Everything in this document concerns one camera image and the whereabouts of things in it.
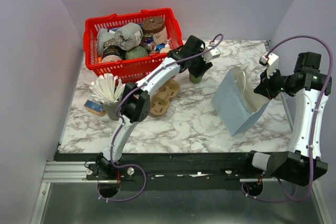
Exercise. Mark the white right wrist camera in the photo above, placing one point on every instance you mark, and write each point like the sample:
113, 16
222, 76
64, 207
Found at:
270, 61

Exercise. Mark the brown cardboard cup carrier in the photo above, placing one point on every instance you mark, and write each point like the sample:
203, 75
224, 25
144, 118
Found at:
160, 101

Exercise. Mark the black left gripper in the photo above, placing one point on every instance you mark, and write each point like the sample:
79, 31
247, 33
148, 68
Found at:
200, 71

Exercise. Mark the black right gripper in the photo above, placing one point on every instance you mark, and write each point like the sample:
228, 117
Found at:
265, 87

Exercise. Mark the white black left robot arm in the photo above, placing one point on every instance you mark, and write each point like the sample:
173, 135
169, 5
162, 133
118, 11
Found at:
135, 105

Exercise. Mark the grey rolled cloth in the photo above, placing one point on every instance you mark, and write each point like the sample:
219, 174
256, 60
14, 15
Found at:
128, 36

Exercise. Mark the brown lidded beige jar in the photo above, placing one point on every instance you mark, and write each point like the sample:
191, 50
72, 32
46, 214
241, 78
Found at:
154, 29

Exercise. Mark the green paper coffee cup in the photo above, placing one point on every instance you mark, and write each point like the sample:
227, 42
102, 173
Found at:
195, 79

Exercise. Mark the white paper takeout bag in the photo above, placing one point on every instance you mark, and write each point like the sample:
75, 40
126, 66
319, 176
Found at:
235, 101

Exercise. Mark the blue napkin box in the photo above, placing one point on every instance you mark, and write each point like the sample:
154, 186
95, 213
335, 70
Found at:
94, 107

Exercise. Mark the red plastic shopping basket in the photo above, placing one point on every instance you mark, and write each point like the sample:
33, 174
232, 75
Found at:
133, 69

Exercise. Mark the white paper straws bundle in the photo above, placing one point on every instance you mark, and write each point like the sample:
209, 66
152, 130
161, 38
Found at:
107, 89

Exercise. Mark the green round sponge ball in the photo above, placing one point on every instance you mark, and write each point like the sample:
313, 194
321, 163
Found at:
135, 53

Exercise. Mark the small pump lotion bottle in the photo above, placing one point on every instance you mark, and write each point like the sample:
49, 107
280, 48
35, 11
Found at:
167, 47

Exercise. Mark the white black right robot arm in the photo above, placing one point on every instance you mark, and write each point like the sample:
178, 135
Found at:
301, 161

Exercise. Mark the dark labelled snack bag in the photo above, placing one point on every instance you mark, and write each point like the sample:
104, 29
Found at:
107, 50

